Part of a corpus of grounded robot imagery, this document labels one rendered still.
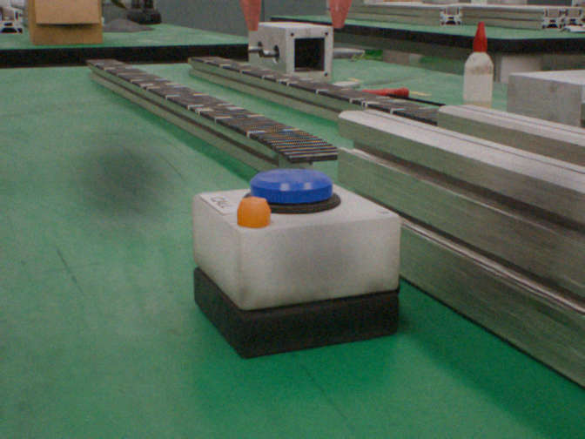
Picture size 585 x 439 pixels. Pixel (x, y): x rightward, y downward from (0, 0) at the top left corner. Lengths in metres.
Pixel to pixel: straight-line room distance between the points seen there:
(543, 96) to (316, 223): 0.34
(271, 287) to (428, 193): 0.12
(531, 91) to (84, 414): 0.46
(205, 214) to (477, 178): 0.13
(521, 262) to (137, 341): 0.18
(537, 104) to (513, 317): 0.31
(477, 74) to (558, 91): 0.52
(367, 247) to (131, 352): 0.12
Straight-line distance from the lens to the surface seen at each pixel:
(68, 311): 0.47
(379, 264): 0.41
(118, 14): 4.16
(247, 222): 0.39
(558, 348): 0.40
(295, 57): 1.58
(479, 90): 1.20
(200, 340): 0.42
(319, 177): 0.42
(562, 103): 0.68
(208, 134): 0.95
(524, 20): 3.78
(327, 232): 0.40
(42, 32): 2.72
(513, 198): 0.43
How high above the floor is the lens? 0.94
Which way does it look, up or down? 15 degrees down
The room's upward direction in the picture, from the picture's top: straight up
